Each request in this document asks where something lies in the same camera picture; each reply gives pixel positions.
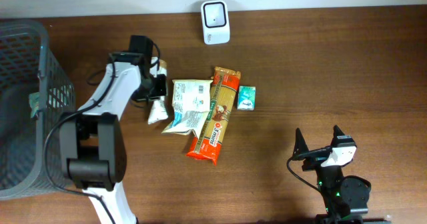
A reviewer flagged grey plastic mesh basket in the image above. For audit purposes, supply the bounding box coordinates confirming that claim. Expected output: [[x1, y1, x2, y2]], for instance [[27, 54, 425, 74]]
[[1, 20, 75, 201]]

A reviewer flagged orange spaghetti package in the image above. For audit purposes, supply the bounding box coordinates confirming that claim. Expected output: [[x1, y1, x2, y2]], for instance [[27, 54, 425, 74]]
[[186, 67, 241, 165]]

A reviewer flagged white snack bag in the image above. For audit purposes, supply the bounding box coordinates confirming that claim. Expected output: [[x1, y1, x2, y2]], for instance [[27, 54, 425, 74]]
[[162, 79, 212, 138]]

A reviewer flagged teal wet wipes pack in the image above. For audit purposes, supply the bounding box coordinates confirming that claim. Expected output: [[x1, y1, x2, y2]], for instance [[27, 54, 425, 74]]
[[29, 92, 40, 119]]

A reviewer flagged small teal tissue pack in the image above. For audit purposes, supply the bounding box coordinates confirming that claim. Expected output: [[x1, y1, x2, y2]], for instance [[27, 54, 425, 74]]
[[237, 85, 256, 111]]

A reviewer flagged white tube with cork cap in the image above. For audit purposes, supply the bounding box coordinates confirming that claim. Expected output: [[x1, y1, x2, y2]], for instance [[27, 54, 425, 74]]
[[147, 57, 168, 125]]

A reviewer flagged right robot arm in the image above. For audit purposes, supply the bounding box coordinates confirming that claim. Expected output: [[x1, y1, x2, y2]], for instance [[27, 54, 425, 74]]
[[286, 125, 388, 224]]

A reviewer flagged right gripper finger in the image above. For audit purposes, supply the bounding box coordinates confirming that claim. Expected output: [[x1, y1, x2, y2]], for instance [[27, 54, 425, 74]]
[[331, 125, 346, 147], [292, 128, 309, 161]]

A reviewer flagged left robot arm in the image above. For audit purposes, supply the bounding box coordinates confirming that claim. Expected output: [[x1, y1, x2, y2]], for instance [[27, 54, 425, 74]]
[[58, 35, 167, 223]]

